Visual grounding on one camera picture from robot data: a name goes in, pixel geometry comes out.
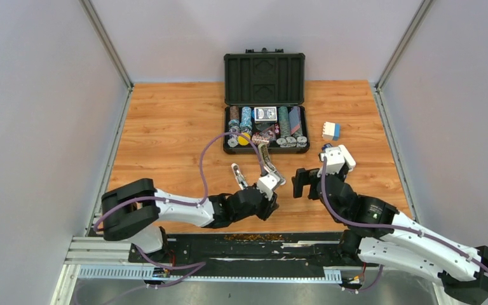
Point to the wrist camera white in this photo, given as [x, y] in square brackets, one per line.
[332, 161]
[267, 185]

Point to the yellow dealer chip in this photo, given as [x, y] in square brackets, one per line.
[243, 139]

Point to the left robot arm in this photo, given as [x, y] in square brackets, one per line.
[129, 212]

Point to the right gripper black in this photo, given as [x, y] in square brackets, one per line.
[302, 178]

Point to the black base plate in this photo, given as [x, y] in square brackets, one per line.
[257, 255]

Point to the black poker chip case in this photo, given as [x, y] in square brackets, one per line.
[265, 79]

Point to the grey green white stapler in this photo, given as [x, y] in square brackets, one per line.
[268, 169]

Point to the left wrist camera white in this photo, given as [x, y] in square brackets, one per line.
[267, 185]

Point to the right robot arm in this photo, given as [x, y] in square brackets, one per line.
[378, 233]

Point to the blue playing card deck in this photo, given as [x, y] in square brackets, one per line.
[265, 114]

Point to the white blue toy block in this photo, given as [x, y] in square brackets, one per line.
[331, 131]

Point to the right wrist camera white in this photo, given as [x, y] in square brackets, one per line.
[332, 161]

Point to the blue stapler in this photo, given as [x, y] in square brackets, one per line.
[327, 147]

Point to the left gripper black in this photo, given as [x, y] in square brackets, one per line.
[270, 206]

